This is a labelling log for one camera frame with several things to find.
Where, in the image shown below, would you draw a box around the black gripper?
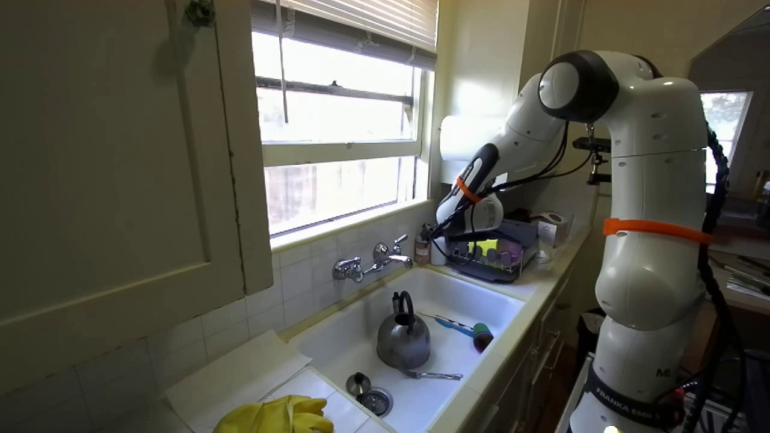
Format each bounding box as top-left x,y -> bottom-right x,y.
419,222 -> 499,247

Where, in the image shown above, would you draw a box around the chrome wall faucet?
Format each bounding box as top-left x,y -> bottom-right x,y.
330,232 -> 413,285

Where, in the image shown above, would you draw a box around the stainless steel teapot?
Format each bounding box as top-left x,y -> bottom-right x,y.
375,290 -> 433,373

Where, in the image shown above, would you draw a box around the round steel teapot lid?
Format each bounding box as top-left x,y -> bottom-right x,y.
343,372 -> 372,400

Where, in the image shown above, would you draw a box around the soap bottle with black pump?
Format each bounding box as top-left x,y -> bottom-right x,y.
412,227 -> 433,268

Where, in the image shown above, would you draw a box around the dark dish rack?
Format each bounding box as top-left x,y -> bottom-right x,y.
443,214 -> 541,285

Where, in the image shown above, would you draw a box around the white plastic container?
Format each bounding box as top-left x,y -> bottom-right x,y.
534,212 -> 572,248

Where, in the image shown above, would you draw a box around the blue green dish brush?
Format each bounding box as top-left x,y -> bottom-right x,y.
433,316 -> 498,356

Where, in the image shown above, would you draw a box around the metal fork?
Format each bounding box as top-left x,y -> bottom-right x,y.
403,366 -> 466,382

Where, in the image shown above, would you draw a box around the lower cabinet fronts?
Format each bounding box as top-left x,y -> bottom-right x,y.
479,272 -> 596,433

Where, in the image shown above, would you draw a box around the white sink basin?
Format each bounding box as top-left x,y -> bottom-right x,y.
285,265 -> 527,433

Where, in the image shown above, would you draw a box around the kitchen window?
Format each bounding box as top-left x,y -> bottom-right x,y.
250,0 -> 439,244

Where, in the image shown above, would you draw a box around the black sink drain stopper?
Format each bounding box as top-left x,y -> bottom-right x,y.
355,387 -> 395,419

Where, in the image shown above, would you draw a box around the window blind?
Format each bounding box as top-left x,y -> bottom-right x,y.
274,0 -> 443,55

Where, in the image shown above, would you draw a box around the yellow cloth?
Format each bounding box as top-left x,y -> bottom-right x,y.
211,392 -> 336,433

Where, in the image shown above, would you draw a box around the background room window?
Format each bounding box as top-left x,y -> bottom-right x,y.
697,90 -> 756,190

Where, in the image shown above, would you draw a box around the cabinet door latch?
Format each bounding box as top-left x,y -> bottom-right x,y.
183,0 -> 217,29

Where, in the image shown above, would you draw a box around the cream cabinet door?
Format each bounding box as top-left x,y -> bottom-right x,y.
0,0 -> 274,396

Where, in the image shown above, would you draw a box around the small orange strap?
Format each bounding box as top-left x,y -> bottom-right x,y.
452,177 -> 483,206

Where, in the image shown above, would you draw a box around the wide orange strap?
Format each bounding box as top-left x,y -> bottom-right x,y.
600,218 -> 716,247

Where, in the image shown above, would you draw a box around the black cable bundle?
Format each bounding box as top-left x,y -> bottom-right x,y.
681,127 -> 770,433

